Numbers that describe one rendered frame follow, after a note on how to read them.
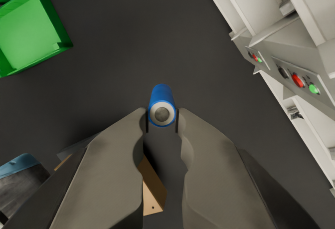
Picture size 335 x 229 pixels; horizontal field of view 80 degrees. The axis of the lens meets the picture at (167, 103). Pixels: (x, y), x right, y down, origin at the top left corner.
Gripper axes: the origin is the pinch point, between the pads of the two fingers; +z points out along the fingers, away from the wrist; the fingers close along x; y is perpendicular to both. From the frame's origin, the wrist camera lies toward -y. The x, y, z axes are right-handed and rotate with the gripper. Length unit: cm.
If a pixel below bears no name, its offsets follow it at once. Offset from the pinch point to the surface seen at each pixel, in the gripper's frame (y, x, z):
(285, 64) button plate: 0.5, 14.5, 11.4
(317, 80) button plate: -0.4, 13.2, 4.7
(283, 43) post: -2.4, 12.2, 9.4
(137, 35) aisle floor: 7, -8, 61
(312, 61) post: -2.0, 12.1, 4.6
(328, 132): 13.7, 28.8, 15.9
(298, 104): 9.4, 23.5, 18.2
